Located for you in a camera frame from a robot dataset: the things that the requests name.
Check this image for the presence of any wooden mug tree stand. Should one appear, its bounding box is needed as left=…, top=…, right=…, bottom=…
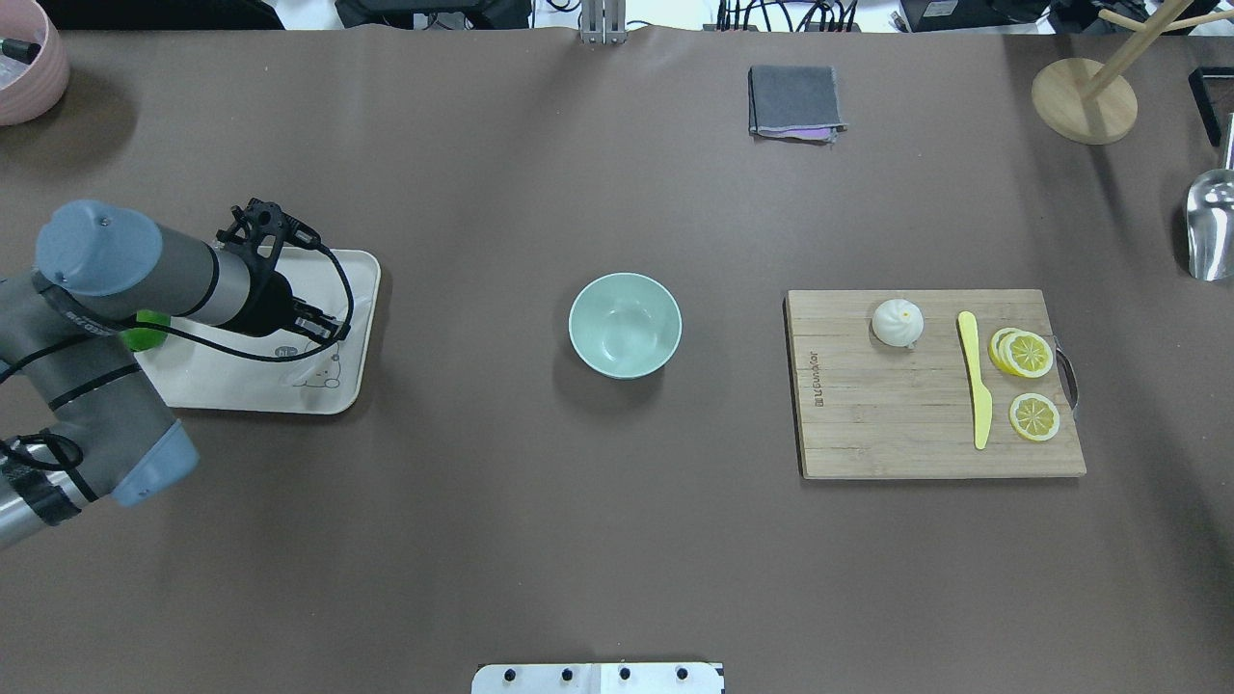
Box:
left=1030, top=1, right=1233, bottom=146

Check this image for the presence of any folded grey cloth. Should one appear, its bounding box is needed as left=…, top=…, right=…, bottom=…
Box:
left=747, top=65, right=849, bottom=144

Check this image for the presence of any light green bowl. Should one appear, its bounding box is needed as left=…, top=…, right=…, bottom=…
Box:
left=566, top=272, right=684, bottom=382

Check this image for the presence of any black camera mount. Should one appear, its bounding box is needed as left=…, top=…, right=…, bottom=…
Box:
left=216, top=198, right=325, bottom=277

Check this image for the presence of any single lemon slice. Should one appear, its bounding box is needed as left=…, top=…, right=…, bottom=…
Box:
left=1006, top=391, right=1060, bottom=442

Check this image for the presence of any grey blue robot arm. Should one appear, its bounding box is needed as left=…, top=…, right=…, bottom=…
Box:
left=1, top=199, right=355, bottom=547

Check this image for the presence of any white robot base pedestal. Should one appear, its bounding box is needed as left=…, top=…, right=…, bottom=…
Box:
left=470, top=659, right=726, bottom=693

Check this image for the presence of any yellow plastic knife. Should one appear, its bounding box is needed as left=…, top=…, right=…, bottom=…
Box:
left=956, top=310, right=993, bottom=451

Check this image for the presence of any green lime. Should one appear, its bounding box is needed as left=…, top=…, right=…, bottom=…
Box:
left=120, top=310, right=172, bottom=353

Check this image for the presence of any pink bowl with ice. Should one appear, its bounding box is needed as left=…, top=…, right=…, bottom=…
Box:
left=1, top=1, right=70, bottom=127

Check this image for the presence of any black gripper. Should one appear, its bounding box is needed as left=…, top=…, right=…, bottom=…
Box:
left=230, top=270, right=342, bottom=345

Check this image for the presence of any cream rabbit tray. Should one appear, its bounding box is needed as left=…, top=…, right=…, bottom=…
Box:
left=133, top=247, right=383, bottom=416

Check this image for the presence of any bamboo cutting board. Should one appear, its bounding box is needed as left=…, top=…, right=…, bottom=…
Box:
left=785, top=289, right=1086, bottom=480

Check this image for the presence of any dark tray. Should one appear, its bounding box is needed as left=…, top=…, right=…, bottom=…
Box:
left=1187, top=65, right=1233, bottom=147

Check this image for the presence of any metal scoop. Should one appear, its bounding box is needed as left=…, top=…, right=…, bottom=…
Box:
left=1185, top=114, right=1233, bottom=282

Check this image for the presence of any metal black-tipped tube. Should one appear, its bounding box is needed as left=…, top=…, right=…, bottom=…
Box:
left=1, top=37, right=42, bottom=65

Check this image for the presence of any lemon slice stack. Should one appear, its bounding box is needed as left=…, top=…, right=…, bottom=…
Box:
left=988, top=328, right=1055, bottom=379

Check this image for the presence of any aluminium frame post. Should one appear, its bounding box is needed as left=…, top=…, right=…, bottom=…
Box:
left=578, top=0, right=629, bottom=44

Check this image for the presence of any white steamed bun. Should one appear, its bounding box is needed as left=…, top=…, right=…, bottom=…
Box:
left=870, top=298, right=926, bottom=349

